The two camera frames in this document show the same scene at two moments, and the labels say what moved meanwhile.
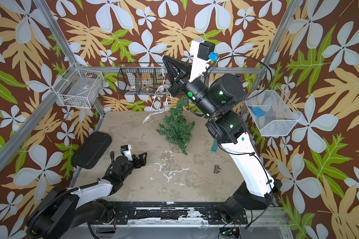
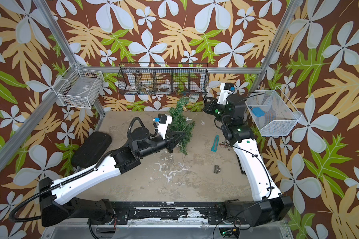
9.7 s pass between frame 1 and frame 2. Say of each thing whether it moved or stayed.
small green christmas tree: stayed
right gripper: moved
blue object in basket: stayed
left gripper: moved
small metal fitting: stayed
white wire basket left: stayed
